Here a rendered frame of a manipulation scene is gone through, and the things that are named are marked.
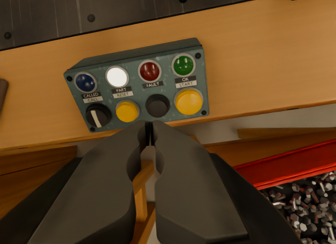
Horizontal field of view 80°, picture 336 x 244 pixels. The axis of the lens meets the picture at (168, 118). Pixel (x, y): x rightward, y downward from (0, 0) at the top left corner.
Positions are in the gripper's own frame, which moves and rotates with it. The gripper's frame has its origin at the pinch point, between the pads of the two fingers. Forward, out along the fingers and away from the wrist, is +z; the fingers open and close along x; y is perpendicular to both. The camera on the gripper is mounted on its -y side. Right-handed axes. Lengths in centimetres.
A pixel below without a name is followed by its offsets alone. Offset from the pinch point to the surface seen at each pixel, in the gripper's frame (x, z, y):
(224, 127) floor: 36, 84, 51
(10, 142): -19.9, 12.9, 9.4
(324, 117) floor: 87, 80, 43
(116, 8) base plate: -4.8, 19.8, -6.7
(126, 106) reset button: -3.0, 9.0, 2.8
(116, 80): -3.8, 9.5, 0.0
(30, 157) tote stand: -55, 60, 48
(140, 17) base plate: -1.6, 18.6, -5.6
